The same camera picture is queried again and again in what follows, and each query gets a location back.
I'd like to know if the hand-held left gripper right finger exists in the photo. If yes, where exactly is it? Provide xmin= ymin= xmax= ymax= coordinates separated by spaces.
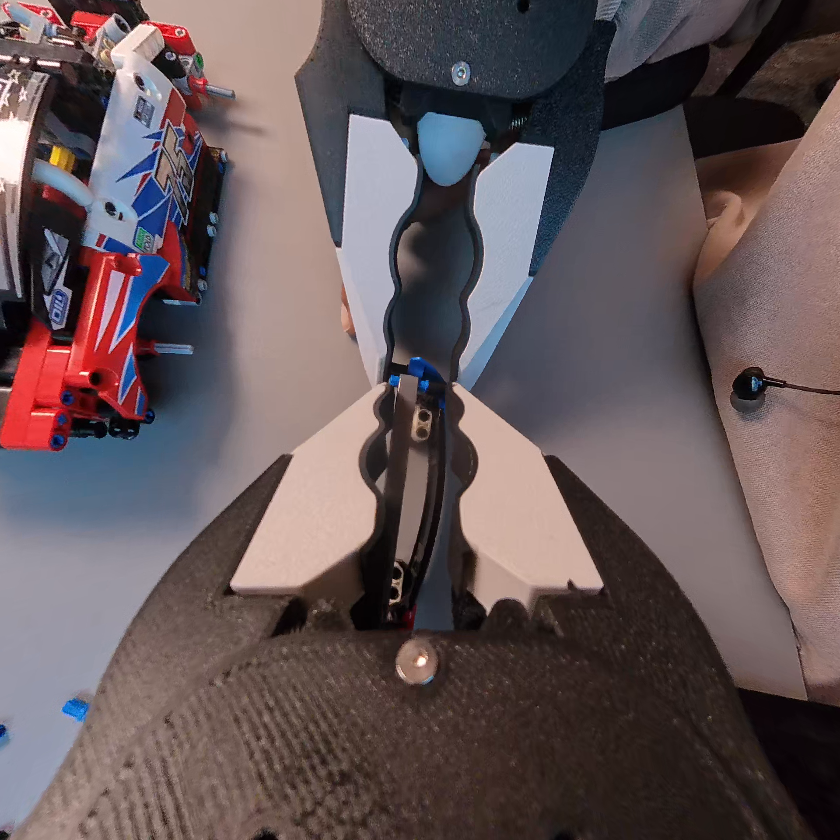
xmin=446 ymin=382 xmax=605 ymax=614

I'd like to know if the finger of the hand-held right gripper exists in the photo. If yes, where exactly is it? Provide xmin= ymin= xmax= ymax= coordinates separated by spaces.
xmin=335 ymin=113 xmax=424 ymax=385
xmin=451 ymin=142 xmax=557 ymax=391

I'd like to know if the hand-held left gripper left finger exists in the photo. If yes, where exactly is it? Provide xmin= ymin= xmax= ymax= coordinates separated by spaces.
xmin=228 ymin=382 xmax=395 ymax=614

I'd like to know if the long grey lego beam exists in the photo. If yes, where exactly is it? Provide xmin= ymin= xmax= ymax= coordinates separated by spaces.
xmin=392 ymin=375 xmax=435 ymax=595

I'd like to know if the black lego spoiler assembly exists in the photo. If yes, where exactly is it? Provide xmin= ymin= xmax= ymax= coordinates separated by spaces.
xmin=382 ymin=356 xmax=455 ymax=632

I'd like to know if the red white blue lego car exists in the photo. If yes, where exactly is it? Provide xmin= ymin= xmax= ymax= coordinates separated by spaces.
xmin=0 ymin=0 xmax=236 ymax=454

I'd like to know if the dark cloth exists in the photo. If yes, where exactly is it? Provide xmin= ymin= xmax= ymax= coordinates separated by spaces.
xmin=738 ymin=688 xmax=840 ymax=840

